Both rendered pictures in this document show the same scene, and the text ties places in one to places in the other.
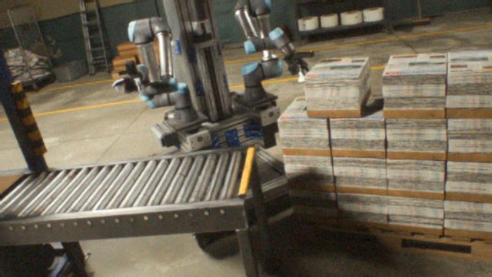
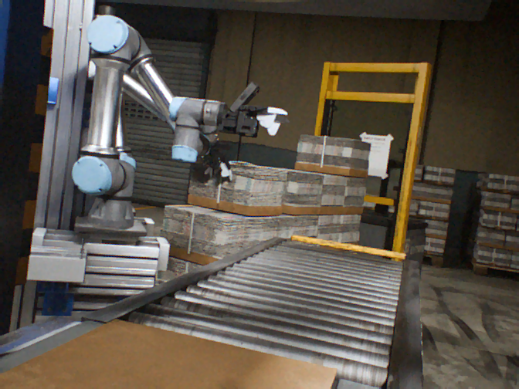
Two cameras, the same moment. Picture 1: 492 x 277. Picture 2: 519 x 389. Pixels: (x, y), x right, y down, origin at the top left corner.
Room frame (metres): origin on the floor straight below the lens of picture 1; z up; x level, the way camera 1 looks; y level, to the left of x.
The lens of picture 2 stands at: (1.81, 2.18, 1.10)
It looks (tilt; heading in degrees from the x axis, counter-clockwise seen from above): 3 degrees down; 276
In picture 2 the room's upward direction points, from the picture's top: 7 degrees clockwise
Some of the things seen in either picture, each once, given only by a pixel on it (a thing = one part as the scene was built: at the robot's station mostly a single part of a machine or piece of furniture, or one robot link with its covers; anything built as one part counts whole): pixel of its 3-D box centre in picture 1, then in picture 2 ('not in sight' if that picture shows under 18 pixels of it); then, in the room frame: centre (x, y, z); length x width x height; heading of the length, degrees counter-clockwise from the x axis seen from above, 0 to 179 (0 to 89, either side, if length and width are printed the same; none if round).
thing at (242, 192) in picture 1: (247, 169); (347, 246); (1.64, 0.02, 0.81); 0.43 x 0.03 x 0.02; 170
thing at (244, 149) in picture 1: (135, 169); (222, 282); (2.01, 0.62, 0.74); 1.34 x 0.05 x 0.12; 80
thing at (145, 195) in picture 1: (151, 185); (323, 275); (1.73, 0.48, 0.77); 0.47 x 0.05 x 0.05; 170
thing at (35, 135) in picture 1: (28, 119); (19, 155); (2.31, 1.24, 1.05); 0.05 x 0.05 x 0.45; 80
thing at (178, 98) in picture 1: (179, 95); (115, 174); (2.45, 0.35, 0.98); 0.13 x 0.12 x 0.14; 86
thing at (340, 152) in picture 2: not in sight; (322, 238); (1.68, -1.43, 0.65); 0.39 x 0.30 x 1.29; 152
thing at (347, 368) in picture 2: (11, 198); (249, 352); (1.87, 1.25, 0.77); 0.47 x 0.05 x 0.05; 170
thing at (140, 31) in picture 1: (151, 65); (106, 107); (2.46, 0.48, 1.19); 0.15 x 0.12 x 0.55; 86
